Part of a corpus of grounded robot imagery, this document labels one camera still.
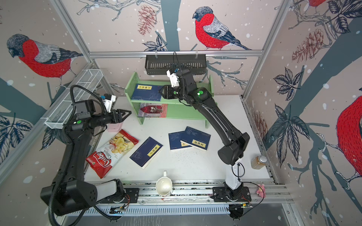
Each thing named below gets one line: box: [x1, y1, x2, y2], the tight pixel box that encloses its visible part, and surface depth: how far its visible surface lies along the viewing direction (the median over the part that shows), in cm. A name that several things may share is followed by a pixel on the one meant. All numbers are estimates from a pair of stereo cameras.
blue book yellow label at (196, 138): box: [180, 126, 212, 152], surface depth 96 cm
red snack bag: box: [85, 129, 140, 179], surface depth 88 cm
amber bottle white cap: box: [250, 155, 268, 170], surface depth 78 cm
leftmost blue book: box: [129, 136, 164, 170], surface depth 90 cm
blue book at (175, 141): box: [168, 130, 193, 150], surface depth 96 cm
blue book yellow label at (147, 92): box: [131, 83, 164, 102], surface depth 87 cm
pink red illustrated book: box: [137, 102, 169, 118], surface depth 97 cm
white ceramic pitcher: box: [155, 170, 173, 198], surface depth 75 cm
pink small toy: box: [256, 184, 267, 198], surface depth 75 cm
